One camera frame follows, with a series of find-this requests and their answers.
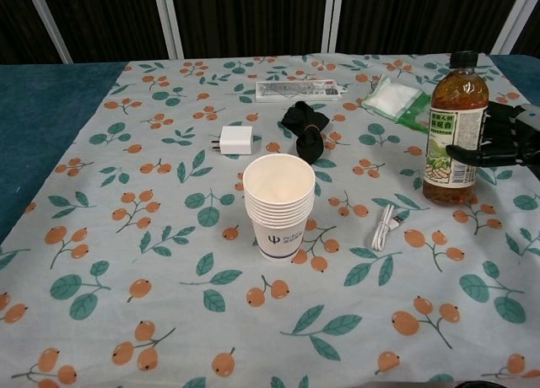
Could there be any stack of white paper cups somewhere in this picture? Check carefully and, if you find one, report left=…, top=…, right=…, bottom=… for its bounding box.
left=242, top=154, right=317, bottom=263

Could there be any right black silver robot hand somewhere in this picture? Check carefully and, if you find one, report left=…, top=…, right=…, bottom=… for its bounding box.
left=445, top=100, right=540, bottom=170

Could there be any brown tea plastic bottle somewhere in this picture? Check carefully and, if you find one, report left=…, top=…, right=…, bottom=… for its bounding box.
left=421, top=50, right=493, bottom=207

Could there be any green white plastic pouch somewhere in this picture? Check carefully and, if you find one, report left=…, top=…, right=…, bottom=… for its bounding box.
left=360, top=73, right=435, bottom=135

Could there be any grey aluminium partition post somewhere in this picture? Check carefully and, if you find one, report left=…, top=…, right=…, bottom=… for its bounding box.
left=320, top=0, right=348, bottom=54
left=154, top=0, right=186, bottom=60
left=491, top=0, right=533, bottom=56
left=27, top=0, right=76, bottom=64

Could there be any floral printed tablecloth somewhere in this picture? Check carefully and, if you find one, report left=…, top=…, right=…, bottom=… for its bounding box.
left=0, top=52, right=540, bottom=388

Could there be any white USB cable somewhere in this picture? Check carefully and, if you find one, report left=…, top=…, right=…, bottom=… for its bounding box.
left=370, top=204, right=408, bottom=252

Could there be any black cloth bundle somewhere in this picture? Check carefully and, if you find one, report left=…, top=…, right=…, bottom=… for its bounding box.
left=280, top=100, right=334, bottom=164

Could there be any white charger adapter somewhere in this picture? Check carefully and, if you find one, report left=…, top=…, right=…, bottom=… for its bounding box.
left=209, top=125, right=254, bottom=156

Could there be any white remote control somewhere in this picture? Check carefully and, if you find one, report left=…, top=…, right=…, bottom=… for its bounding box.
left=255, top=78, right=349, bottom=103

